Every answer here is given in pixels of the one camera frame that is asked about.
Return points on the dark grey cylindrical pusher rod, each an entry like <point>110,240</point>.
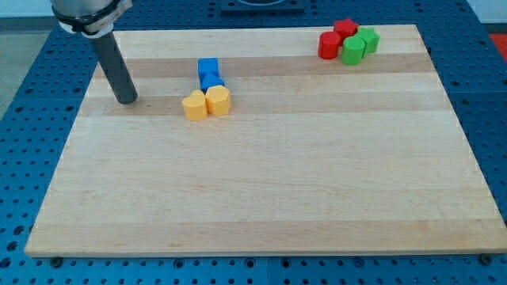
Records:
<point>114,68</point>

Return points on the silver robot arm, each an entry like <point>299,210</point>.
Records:
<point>94,19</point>

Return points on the yellow heart block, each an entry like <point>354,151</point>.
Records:
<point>195,106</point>

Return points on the yellow hexagon block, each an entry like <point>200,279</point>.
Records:
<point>218,99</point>

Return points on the blue cube block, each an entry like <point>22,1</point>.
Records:
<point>207,65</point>

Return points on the blue triangle block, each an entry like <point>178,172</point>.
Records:
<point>209,80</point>

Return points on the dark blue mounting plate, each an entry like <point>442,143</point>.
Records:
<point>261,6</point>

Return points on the wooden board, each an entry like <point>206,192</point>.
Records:
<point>315,158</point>

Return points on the red cylinder block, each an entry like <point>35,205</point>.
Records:
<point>328,45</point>

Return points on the red star block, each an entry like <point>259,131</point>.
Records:
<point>345,28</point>

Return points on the green cylinder block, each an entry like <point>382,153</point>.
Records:
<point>352,50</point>

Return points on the green star block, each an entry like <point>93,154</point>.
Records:
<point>371,39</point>

